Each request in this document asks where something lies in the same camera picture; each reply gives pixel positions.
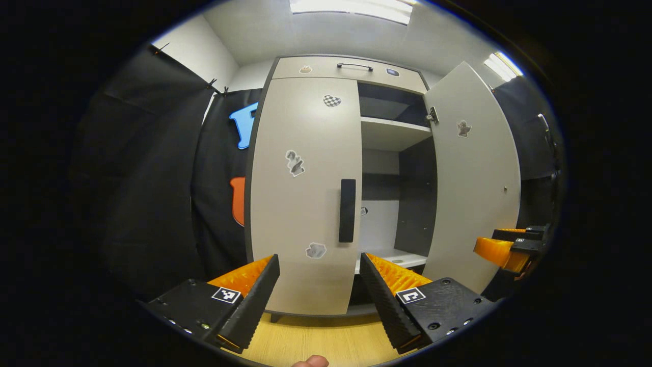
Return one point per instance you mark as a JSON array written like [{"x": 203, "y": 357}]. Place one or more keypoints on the black backdrop cloth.
[
  {"x": 147, "y": 178},
  {"x": 532, "y": 153}
]

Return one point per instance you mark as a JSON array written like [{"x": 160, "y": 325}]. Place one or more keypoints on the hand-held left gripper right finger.
[{"x": 382, "y": 300}]

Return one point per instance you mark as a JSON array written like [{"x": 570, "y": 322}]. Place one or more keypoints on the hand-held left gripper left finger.
[{"x": 255, "y": 305}]

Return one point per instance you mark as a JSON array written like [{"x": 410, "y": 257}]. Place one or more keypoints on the white cabinet shelf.
[
  {"x": 402, "y": 257},
  {"x": 392, "y": 133}
]

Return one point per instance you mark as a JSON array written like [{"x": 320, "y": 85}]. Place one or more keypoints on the large ceiling light panel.
[{"x": 351, "y": 9}]

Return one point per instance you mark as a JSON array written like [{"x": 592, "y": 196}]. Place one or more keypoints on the beige cabinet drawer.
[{"x": 326, "y": 69}]

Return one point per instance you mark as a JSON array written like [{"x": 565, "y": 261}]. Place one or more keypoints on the beige shoe cabinet door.
[
  {"x": 473, "y": 193},
  {"x": 300, "y": 204}
]

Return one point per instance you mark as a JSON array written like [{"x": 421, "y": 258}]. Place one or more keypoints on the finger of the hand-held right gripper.
[
  {"x": 524, "y": 234},
  {"x": 496, "y": 250}
]

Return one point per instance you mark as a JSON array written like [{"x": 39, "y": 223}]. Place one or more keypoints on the metal door hinge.
[{"x": 433, "y": 114}]

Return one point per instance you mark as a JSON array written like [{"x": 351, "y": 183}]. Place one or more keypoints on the small ceiling light panel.
[{"x": 501, "y": 66}]

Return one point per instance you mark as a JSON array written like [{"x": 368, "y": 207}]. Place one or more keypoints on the beige double-door shoe cabinet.
[{"x": 415, "y": 204}]

